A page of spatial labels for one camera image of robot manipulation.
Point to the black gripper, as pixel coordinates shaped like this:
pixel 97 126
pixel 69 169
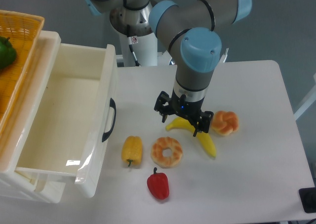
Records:
pixel 185 104

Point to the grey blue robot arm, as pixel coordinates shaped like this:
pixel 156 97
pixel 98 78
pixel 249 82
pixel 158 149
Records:
pixel 189 35

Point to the yellow banana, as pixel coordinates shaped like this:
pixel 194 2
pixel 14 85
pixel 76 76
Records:
pixel 204 138

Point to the twisted knot bread roll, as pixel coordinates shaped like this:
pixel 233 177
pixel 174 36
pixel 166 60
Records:
pixel 225 122

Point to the yellow bell pepper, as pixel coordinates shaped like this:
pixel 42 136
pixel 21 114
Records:
pixel 132 151

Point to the red bell pepper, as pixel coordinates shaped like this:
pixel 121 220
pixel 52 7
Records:
pixel 158 185

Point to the white open drawer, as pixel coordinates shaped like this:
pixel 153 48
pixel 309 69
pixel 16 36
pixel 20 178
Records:
pixel 65 140

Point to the black device at table corner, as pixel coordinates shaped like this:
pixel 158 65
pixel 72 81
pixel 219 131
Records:
pixel 308 199

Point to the white drawer cabinet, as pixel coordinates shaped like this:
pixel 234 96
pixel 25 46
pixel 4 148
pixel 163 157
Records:
pixel 12 183

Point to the orange woven basket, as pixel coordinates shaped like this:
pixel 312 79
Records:
pixel 23 30

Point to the green bell pepper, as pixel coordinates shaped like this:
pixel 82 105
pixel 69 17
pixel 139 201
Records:
pixel 8 53

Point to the glazed ring donut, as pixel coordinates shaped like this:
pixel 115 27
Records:
pixel 166 152

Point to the black drawer handle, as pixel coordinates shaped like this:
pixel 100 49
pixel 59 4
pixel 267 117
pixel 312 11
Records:
pixel 112 114

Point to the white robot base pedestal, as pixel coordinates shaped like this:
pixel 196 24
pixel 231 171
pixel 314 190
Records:
pixel 138 43

